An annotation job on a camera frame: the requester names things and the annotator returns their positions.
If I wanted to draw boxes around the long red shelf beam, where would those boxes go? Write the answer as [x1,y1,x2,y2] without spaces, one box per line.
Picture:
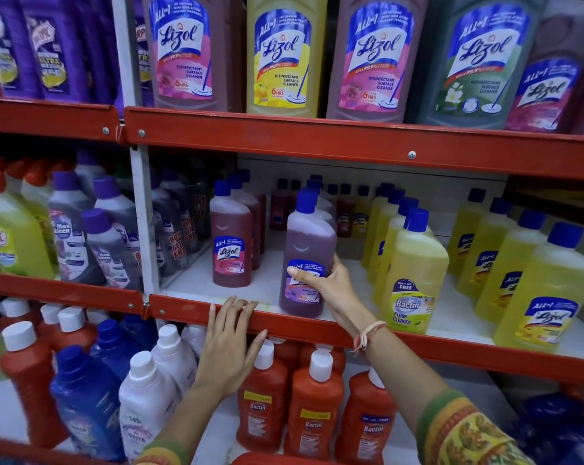
[147,294,584,389]
[123,107,584,182]

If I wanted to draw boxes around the large yellow cleaner bottle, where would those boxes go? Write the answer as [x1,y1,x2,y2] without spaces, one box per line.
[246,0,329,119]

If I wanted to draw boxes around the grey bottle purple cap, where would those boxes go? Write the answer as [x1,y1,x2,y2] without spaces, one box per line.
[48,170,107,287]
[81,208,143,292]
[74,149,108,201]
[92,175,140,250]

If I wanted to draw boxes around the blue detergent bottle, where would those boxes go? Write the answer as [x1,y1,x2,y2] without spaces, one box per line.
[49,345,127,463]
[119,314,159,353]
[89,318,139,384]

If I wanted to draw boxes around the large green cleaner bottle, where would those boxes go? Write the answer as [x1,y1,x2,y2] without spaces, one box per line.
[414,0,550,130]

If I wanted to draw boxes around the red cleaner bottle blue cap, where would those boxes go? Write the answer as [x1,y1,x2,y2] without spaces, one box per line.
[239,168,269,254]
[209,180,254,288]
[228,174,263,272]

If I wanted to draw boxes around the dark red bottle white cap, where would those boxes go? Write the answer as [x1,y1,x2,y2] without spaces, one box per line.
[48,306,100,355]
[0,297,44,332]
[0,321,70,450]
[36,302,66,337]

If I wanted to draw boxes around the person's left hand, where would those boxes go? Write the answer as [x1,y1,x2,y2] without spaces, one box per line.
[194,295,269,402]

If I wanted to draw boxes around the yellow bottle green white label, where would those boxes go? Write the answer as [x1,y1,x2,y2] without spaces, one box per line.
[361,182,395,270]
[366,189,406,285]
[371,197,421,305]
[380,208,451,335]

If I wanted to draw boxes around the person's right hand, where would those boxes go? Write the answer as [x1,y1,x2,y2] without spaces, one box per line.
[287,254,375,336]

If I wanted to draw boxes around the yellow bottle blue label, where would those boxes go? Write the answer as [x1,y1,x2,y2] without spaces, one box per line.
[446,187,487,277]
[456,197,516,301]
[493,221,584,354]
[474,209,548,325]

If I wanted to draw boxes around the dark grey bottle red label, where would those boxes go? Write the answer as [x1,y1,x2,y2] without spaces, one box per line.
[160,165,201,255]
[150,171,190,280]
[189,162,213,241]

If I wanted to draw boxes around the purple cleaner bottle blue cap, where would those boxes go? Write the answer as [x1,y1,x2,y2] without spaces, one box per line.
[279,189,338,319]
[302,178,337,232]

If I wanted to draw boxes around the person's right forearm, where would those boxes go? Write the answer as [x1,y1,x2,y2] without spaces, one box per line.
[355,322,467,431]

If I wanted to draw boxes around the row of small blue-capped bottles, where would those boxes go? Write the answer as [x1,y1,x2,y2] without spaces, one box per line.
[270,174,373,239]

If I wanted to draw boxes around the green yellow patterned right sleeve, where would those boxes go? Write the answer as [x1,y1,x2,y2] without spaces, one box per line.
[415,388,536,465]

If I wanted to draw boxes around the person's left forearm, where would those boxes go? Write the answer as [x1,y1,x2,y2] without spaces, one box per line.
[151,380,235,453]

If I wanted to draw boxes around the green bottle orange cap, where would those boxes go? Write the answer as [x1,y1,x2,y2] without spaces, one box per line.
[4,159,32,195]
[0,168,55,280]
[21,160,61,269]

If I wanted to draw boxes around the purple toilet cleaner bottle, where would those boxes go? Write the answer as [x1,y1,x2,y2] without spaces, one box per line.
[76,0,126,108]
[131,0,156,108]
[0,0,44,100]
[18,0,93,103]

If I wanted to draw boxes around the dark blue bottles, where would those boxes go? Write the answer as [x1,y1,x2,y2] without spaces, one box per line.
[504,382,584,465]

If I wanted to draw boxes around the white shelf upright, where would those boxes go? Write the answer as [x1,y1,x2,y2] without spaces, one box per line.
[111,0,163,297]

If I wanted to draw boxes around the short red shelf beam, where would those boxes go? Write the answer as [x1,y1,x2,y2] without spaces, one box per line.
[0,97,121,144]
[0,270,145,316]

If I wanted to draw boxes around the green yellow patterned sleeve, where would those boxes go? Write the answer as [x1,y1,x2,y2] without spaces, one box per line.
[135,439,189,465]
[415,388,536,465]

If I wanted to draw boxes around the green yellow patterned left sleeve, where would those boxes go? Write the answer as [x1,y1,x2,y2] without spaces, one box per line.
[135,439,189,465]

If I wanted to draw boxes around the red white thread bracelet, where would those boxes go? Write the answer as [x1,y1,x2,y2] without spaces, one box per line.
[352,320,388,355]

